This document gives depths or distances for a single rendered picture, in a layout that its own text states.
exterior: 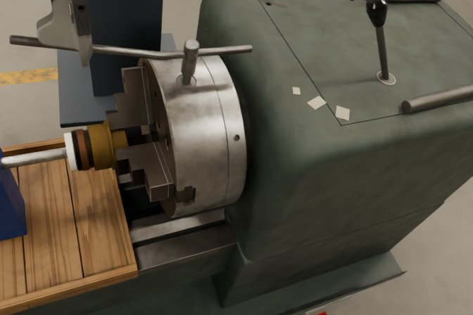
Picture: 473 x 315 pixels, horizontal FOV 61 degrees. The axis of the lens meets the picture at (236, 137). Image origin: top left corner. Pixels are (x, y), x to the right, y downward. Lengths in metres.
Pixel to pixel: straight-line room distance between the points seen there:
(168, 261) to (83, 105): 0.61
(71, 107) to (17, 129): 1.00
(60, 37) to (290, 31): 0.44
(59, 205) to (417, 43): 0.82
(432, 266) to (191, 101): 1.79
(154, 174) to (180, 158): 0.07
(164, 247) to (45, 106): 1.57
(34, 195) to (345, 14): 0.76
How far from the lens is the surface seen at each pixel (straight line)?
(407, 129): 0.72
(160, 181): 0.69
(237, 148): 0.67
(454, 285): 2.27
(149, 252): 0.90
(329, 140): 0.63
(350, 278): 1.37
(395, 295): 2.08
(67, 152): 0.75
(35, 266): 0.90
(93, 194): 0.95
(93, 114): 1.27
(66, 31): 0.53
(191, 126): 0.64
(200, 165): 0.66
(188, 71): 0.64
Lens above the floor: 1.70
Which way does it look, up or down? 50 degrees down
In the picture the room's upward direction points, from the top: 16 degrees clockwise
